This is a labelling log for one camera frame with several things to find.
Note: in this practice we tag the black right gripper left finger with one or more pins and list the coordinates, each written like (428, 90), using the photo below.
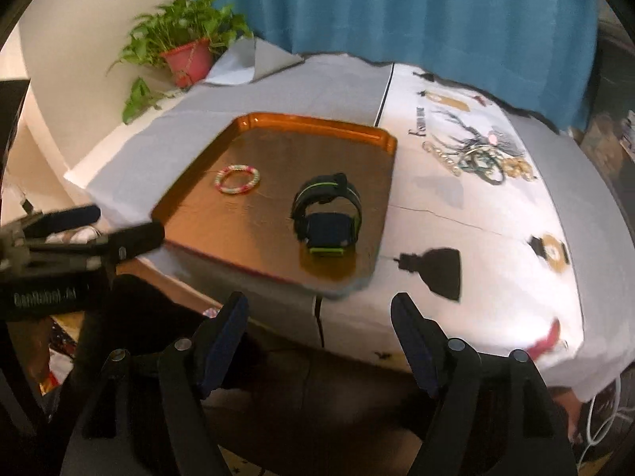
(188, 371)

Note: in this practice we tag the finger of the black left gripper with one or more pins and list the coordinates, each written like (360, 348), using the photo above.
(42, 225)
(127, 243)

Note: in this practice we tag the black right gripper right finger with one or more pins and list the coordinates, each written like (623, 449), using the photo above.
(448, 372)

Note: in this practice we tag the black green smart watch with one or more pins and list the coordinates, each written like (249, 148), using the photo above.
(326, 233)

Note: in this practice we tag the white printed table runner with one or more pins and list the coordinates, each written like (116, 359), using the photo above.
(505, 234)

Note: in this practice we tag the orange metal tray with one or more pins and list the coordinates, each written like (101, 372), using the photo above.
(232, 205)

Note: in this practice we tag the grey table cloth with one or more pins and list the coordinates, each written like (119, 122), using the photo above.
(133, 168)

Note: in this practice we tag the potted green plant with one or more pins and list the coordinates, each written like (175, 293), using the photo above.
(184, 37)

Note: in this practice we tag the blue curtain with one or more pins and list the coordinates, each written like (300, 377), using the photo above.
(533, 54)

